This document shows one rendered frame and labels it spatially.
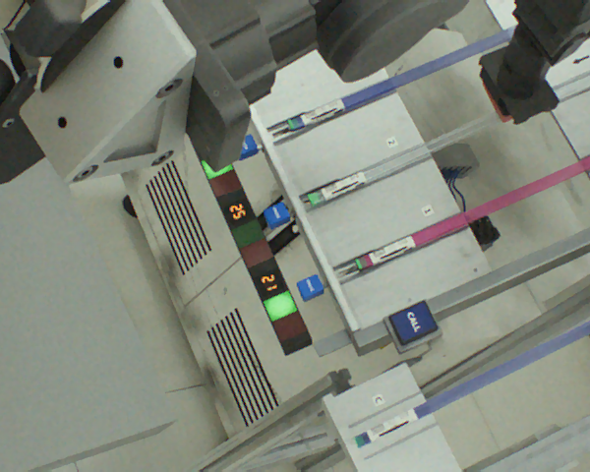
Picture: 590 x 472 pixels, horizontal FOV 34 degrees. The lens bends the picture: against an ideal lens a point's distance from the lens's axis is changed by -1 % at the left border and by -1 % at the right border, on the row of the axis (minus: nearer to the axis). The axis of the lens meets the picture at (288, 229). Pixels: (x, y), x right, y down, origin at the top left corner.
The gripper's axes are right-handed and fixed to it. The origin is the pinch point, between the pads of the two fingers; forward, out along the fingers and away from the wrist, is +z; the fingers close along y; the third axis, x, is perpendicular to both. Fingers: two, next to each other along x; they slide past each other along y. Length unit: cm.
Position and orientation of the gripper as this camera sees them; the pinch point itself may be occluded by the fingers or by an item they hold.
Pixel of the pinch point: (504, 112)
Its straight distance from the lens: 136.4
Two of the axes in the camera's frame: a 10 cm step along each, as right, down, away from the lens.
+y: -4.1, -8.5, 3.3
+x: -9.1, 3.9, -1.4
